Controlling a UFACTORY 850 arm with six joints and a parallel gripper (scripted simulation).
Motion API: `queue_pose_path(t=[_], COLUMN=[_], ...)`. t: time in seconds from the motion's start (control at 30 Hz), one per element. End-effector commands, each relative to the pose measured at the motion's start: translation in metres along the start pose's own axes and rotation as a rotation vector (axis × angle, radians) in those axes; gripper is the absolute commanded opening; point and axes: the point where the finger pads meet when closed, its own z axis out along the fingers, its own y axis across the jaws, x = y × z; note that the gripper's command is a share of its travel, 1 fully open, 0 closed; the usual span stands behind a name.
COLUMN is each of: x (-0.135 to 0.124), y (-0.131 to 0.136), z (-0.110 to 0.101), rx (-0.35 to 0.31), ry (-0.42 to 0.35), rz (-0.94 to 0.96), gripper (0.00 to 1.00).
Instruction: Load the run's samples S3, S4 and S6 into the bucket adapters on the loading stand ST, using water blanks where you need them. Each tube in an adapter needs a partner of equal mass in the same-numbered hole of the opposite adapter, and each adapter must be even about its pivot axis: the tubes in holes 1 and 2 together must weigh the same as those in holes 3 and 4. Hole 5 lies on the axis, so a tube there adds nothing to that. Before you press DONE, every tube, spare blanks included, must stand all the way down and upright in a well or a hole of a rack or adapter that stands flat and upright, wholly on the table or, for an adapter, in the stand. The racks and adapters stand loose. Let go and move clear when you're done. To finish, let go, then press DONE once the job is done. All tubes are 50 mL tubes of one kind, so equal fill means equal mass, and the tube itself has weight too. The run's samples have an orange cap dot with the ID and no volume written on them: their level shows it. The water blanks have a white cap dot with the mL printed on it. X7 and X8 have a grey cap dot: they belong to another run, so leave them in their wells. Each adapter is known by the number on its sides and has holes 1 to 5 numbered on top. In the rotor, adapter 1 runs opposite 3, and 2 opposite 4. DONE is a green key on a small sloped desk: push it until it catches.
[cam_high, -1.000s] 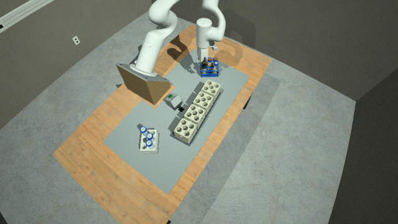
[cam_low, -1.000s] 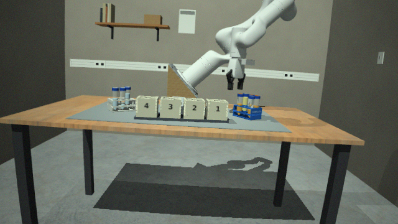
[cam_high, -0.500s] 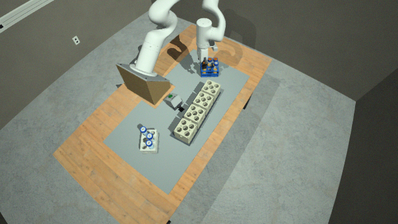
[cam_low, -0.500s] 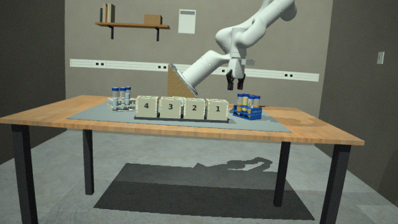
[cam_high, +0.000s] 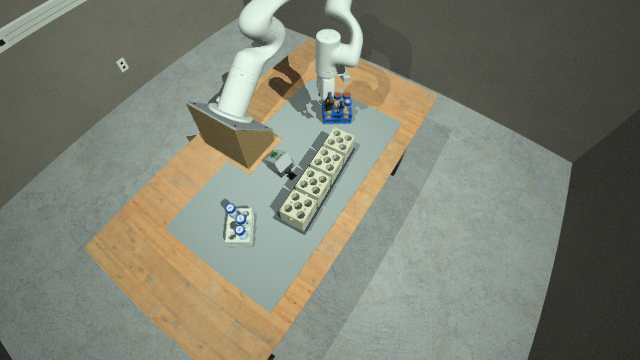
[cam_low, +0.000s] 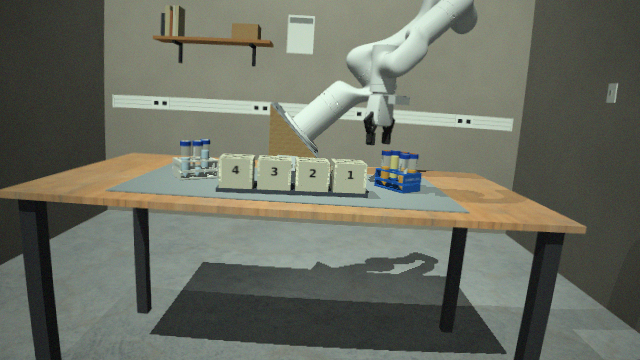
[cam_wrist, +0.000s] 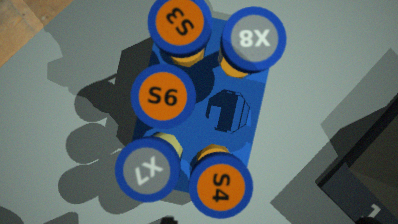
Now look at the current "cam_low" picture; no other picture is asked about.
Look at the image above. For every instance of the blue tube rack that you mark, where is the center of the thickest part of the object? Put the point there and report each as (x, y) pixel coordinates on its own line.
(411, 181)

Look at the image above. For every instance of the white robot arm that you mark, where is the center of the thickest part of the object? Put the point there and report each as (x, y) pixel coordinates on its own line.
(389, 61)

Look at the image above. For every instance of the grey bench mat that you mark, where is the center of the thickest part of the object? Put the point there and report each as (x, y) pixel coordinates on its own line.
(161, 181)

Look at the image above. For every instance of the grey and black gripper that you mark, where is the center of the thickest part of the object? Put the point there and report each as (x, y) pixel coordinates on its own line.
(382, 113)

